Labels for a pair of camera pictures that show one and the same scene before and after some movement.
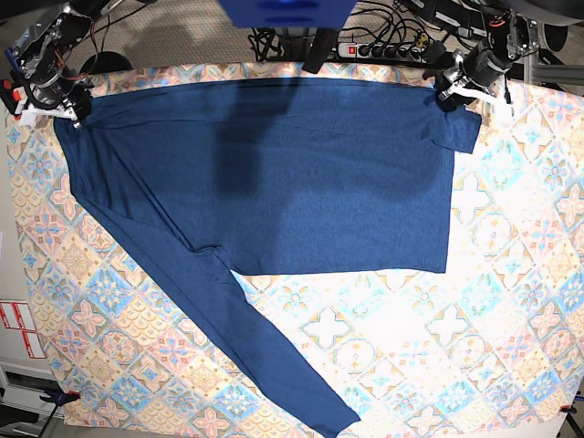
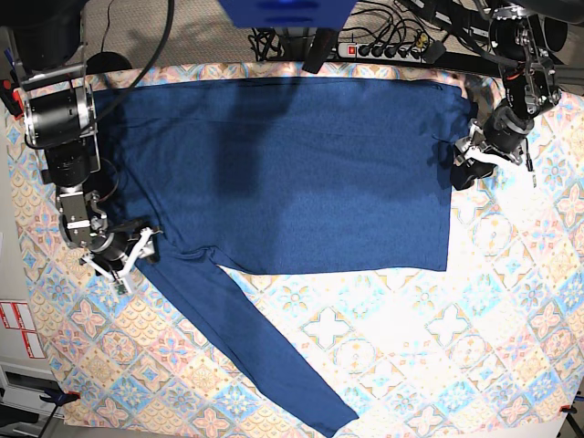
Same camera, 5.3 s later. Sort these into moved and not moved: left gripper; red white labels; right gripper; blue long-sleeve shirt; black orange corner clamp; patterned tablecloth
Moved: left gripper; right gripper
Not moved: black orange corner clamp; red white labels; patterned tablecloth; blue long-sleeve shirt
